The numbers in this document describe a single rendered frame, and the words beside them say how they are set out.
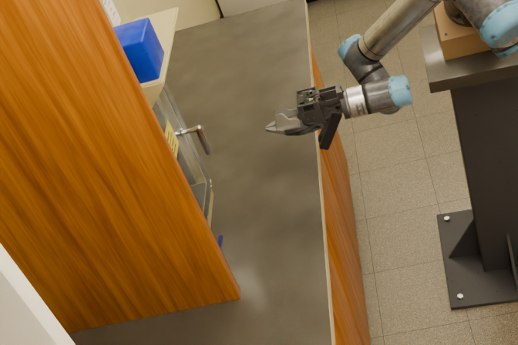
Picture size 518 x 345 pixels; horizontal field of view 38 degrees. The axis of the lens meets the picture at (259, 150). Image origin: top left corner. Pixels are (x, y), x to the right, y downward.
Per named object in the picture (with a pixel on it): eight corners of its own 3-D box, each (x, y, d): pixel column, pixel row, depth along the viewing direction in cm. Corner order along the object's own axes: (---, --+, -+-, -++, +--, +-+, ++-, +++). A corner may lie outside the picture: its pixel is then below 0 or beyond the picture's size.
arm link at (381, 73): (385, 70, 196) (383, 63, 185) (410, 104, 194) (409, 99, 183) (360, 87, 197) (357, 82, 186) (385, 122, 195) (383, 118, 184)
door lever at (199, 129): (194, 153, 194) (193, 160, 192) (181, 125, 188) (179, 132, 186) (213, 149, 193) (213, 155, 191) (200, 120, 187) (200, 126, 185)
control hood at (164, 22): (129, 134, 155) (109, 95, 149) (149, 53, 180) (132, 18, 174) (180, 121, 152) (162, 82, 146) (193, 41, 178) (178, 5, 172)
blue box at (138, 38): (113, 91, 150) (94, 54, 144) (121, 65, 157) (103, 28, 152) (159, 78, 148) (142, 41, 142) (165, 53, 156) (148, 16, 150)
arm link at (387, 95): (413, 106, 183) (413, 102, 175) (369, 116, 185) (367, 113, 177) (406, 75, 184) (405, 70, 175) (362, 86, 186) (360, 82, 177)
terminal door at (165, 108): (200, 264, 180) (134, 139, 156) (209, 182, 204) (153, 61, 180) (203, 263, 180) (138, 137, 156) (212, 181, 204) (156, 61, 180)
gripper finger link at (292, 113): (260, 106, 186) (295, 98, 185) (267, 125, 190) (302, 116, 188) (260, 114, 184) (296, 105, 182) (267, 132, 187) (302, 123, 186)
